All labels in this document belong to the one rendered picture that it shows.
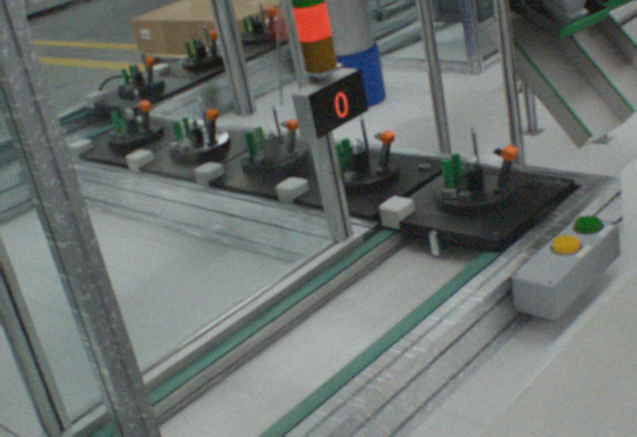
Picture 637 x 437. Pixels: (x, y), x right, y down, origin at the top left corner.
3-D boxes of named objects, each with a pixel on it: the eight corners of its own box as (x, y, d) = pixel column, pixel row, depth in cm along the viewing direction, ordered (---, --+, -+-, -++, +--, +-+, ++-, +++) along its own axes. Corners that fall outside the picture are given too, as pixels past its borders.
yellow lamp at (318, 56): (343, 63, 140) (337, 33, 138) (322, 74, 137) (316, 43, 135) (319, 62, 143) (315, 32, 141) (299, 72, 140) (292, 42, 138)
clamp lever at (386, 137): (390, 167, 168) (396, 133, 163) (383, 171, 167) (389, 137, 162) (374, 158, 170) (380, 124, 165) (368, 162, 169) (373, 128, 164)
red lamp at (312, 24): (337, 32, 138) (331, 0, 136) (316, 42, 135) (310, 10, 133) (314, 31, 141) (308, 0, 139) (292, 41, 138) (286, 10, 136)
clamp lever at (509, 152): (509, 186, 151) (519, 148, 146) (503, 191, 150) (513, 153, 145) (491, 176, 153) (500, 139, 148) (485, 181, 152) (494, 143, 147)
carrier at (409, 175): (453, 170, 173) (444, 109, 168) (374, 225, 158) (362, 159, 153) (357, 156, 189) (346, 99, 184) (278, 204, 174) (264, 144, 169)
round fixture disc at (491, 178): (533, 186, 155) (532, 176, 154) (489, 222, 147) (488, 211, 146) (466, 175, 165) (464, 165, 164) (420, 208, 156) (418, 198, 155)
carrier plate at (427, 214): (575, 189, 156) (574, 177, 155) (500, 252, 141) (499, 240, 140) (460, 171, 172) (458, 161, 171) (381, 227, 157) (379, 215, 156)
